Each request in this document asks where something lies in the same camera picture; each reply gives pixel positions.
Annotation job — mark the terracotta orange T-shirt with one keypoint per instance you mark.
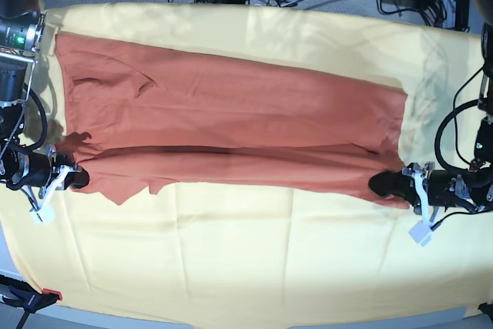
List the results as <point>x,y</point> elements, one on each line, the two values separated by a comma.
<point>140,117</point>

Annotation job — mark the black clamp at right corner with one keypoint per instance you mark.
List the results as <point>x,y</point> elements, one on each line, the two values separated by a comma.
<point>487,309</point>

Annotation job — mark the yellow table cloth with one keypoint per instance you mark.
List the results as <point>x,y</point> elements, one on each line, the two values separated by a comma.
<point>217,256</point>

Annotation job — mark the gripper on screen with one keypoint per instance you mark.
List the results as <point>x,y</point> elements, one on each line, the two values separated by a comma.
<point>426,189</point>
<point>38,175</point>

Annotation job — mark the robot arm on screen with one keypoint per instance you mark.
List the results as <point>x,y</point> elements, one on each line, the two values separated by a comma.
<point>468,191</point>
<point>22,27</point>

